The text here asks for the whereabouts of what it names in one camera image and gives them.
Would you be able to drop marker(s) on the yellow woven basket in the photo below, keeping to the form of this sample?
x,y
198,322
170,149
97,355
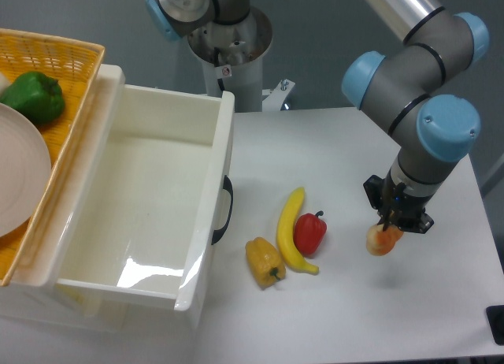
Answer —
x,y
75,65

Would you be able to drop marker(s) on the green bell pepper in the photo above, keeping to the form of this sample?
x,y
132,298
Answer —
x,y
36,96

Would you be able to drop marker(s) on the white drawer cabinet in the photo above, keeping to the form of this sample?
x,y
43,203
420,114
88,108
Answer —
x,y
33,293

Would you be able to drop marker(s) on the red bell pepper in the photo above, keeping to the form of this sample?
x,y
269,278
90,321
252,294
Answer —
x,y
309,231

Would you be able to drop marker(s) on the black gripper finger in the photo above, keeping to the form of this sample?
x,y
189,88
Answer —
x,y
390,211

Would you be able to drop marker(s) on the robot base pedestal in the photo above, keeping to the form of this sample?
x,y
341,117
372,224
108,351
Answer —
x,y
230,39

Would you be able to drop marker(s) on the round bread roll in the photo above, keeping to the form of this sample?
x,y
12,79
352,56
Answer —
x,y
380,242

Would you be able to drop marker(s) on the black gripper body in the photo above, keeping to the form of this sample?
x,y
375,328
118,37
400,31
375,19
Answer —
x,y
413,219

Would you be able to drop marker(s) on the pink round plate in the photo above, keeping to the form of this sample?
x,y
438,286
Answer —
x,y
25,169

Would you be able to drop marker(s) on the black drawer handle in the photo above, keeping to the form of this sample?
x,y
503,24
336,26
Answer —
x,y
226,208

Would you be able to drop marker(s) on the yellow bell pepper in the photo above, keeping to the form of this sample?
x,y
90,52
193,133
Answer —
x,y
265,263

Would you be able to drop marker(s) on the open white upper drawer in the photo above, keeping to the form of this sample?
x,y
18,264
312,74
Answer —
x,y
143,235

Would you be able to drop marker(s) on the black object at table edge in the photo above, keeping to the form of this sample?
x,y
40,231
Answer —
x,y
495,319

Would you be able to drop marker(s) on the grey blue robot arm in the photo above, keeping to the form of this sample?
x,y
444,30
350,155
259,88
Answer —
x,y
400,94

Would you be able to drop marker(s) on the yellow banana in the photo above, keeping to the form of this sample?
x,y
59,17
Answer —
x,y
285,234

